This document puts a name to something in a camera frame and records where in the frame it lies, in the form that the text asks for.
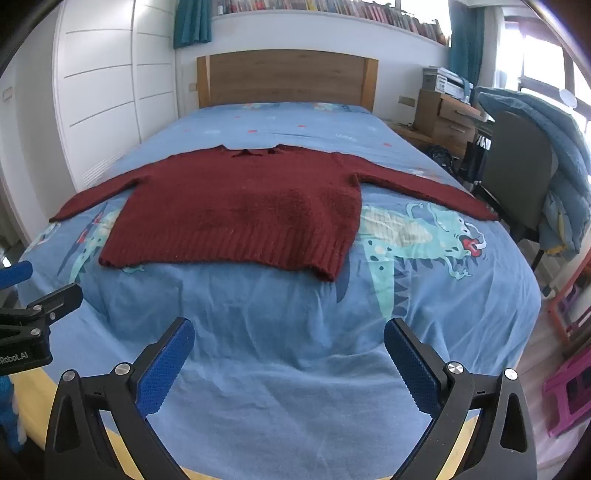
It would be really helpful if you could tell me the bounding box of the white wardrobe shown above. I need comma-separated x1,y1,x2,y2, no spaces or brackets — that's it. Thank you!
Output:
53,0,178,195

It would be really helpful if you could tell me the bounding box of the wooden drawer unit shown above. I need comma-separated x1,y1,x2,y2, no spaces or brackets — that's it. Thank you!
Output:
413,88,485,158

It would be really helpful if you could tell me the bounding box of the dark red knitted sweater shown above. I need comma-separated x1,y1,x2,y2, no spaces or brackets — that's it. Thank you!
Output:
48,144,499,282

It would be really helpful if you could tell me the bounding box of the black bag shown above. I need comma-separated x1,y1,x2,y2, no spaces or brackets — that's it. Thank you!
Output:
455,138,492,185

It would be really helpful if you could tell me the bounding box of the orange metal rack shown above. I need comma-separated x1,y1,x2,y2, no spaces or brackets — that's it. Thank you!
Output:
547,249,591,347

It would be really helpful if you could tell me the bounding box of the grey office chair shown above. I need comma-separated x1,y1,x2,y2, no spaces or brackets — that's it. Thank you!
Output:
471,111,559,273

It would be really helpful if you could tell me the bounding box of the grey printer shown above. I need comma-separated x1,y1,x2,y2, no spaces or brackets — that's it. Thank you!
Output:
422,66,472,100

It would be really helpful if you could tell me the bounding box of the pink plastic stool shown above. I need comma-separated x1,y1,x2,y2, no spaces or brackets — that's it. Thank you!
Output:
542,357,591,439

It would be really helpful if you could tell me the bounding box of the wooden headboard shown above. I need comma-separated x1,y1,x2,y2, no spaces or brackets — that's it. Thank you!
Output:
196,49,379,114

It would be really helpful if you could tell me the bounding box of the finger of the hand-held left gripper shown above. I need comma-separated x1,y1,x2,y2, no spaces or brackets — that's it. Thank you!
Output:
0,283,84,326
0,261,34,289

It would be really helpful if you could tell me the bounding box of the teal curtain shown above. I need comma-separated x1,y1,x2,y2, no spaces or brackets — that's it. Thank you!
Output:
173,0,213,49
448,0,485,88

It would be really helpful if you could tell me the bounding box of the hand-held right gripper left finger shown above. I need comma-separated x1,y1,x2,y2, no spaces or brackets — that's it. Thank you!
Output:
44,318,195,480

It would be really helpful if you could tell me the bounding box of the wooden nightstand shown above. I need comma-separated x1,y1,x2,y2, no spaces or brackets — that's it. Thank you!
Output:
385,121,433,148

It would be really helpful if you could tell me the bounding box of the row of books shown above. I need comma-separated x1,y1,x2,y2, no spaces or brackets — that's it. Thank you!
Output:
215,0,451,46

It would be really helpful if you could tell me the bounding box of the blue dragon print bed sheet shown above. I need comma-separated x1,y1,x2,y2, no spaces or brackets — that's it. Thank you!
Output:
18,102,541,480

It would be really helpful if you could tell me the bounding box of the blue quilt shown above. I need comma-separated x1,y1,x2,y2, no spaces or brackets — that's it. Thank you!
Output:
475,85,591,254

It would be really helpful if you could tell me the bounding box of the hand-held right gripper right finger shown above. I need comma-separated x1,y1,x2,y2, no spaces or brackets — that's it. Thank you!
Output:
384,318,539,480

